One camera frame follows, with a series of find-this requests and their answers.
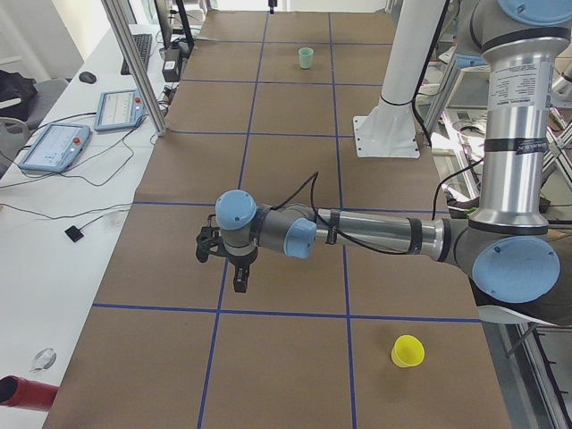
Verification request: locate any clear tape roll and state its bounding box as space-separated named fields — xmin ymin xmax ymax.
xmin=30 ymin=348 xmax=57 ymax=373

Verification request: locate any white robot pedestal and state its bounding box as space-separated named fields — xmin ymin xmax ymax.
xmin=353 ymin=0 xmax=448 ymax=159

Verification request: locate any far blue teach pendant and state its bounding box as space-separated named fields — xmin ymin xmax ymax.
xmin=94 ymin=89 xmax=146 ymax=132

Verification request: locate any black power brick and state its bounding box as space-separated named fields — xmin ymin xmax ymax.
xmin=162 ymin=48 xmax=182 ymax=83

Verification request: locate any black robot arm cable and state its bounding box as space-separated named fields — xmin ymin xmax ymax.
xmin=270 ymin=171 xmax=442 ymax=257

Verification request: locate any yellow plastic cup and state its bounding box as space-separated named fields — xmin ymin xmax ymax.
xmin=391 ymin=334 xmax=425 ymax=368

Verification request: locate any small black square sensor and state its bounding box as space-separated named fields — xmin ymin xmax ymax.
xmin=64 ymin=225 xmax=84 ymax=242

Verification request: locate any black keyboard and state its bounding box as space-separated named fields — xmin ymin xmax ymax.
xmin=120 ymin=33 xmax=154 ymax=76

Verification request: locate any green plastic cup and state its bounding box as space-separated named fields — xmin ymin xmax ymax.
xmin=298 ymin=46 xmax=314 ymax=70

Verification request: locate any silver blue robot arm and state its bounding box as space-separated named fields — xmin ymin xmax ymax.
xmin=196 ymin=1 xmax=571 ymax=326

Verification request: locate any aluminium frame post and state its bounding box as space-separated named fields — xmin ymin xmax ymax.
xmin=101 ymin=0 xmax=167 ymax=137

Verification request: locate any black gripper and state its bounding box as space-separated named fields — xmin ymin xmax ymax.
xmin=227 ymin=246 xmax=258 ymax=293

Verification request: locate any black computer mouse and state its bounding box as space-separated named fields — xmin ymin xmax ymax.
xmin=79 ymin=71 xmax=97 ymax=84

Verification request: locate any near blue teach pendant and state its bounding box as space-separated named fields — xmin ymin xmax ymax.
xmin=19 ymin=122 xmax=91 ymax=172

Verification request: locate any brown paper table mat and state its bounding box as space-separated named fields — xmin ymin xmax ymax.
xmin=46 ymin=12 xmax=510 ymax=428

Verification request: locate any blue teach pendant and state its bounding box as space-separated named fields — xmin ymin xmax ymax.
xmin=94 ymin=89 xmax=146 ymax=132
xmin=19 ymin=122 xmax=91 ymax=172

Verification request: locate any red cylinder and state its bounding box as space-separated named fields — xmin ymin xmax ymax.
xmin=1 ymin=375 xmax=59 ymax=411

